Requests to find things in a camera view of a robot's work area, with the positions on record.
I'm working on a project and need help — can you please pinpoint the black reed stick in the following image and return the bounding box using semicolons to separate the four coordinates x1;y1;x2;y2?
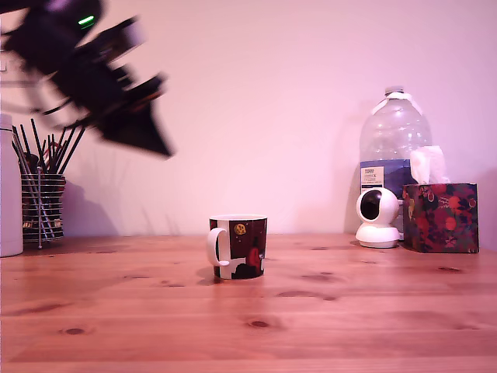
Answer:
61;127;86;175
57;127;78;175
53;129;66;174
19;124;33;157
30;118;47;175

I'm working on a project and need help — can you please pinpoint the white bottle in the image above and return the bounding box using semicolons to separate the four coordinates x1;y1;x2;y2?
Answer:
0;113;24;258

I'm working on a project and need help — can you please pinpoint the large clear water bottle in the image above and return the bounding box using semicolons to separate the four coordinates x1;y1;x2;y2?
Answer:
359;85;433;234

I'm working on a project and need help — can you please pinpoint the white tissue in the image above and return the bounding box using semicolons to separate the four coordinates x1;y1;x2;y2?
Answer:
409;145;450;185

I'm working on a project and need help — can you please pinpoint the dark floral tissue box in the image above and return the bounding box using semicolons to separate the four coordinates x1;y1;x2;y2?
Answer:
401;182;479;254

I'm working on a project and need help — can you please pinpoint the wire basket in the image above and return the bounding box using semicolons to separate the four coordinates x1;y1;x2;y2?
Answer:
21;173;67;249

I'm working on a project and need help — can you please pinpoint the dark illustrated mug, white handle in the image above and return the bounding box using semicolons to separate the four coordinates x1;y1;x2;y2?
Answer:
207;214;269;280

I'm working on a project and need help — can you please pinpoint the small white round camera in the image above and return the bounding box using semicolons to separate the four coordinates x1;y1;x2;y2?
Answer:
355;187;402;249

